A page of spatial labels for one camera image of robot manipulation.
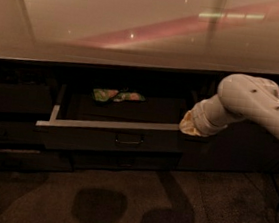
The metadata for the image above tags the green floral packet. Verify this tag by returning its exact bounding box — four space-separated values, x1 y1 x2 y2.
92 88 145 103

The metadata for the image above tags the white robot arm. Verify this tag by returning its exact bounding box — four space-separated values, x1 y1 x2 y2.
179 0 279 139

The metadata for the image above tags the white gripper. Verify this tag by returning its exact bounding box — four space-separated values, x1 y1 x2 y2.
179 100 227 137

